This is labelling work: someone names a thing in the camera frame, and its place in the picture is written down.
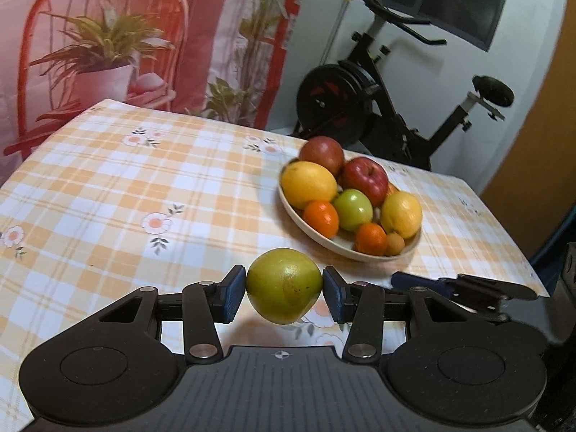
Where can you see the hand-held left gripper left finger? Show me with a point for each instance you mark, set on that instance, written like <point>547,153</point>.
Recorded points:
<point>235,294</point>

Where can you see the dark blue curtain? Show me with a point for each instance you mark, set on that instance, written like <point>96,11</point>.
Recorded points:
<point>555,243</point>

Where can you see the dark window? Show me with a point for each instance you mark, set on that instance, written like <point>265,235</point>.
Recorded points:
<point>459,0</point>

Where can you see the yellow lemon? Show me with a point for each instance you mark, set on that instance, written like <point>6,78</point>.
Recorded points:
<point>402,213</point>
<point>308,184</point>

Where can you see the beige round plate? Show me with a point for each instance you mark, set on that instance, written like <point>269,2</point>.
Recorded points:
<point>344,245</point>

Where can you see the printed wall backdrop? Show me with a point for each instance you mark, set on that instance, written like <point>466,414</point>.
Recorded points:
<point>202,31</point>

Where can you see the wooden door panel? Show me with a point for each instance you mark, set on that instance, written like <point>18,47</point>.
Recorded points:
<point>526,166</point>

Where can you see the orange mandarin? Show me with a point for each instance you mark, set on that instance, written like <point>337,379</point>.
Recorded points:
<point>321,218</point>
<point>371,238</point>
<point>391,188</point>

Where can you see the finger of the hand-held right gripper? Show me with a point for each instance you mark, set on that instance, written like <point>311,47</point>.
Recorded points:
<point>405,278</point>

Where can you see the dull red apple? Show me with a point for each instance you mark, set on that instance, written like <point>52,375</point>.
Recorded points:
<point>321,153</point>

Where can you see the green jujube with brown blotch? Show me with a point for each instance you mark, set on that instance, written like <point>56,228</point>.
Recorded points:
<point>283,285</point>

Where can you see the green jujube fruit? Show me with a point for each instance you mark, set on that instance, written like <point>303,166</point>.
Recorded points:
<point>355,209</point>

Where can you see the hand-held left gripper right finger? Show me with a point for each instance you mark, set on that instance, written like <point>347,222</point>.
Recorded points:
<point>332,297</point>

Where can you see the black exercise bike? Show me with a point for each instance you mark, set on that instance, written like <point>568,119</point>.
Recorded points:
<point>342,99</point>

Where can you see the yellow checked floral tablecloth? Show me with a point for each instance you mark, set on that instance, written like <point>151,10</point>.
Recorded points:
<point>135,189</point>

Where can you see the thin metal pole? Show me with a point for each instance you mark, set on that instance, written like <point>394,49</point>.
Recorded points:
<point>342,22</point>

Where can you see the tan longan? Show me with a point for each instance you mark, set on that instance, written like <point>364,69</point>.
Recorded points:
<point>396,244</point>

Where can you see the shiny red apple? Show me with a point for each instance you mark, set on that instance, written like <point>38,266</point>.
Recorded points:
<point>364,179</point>

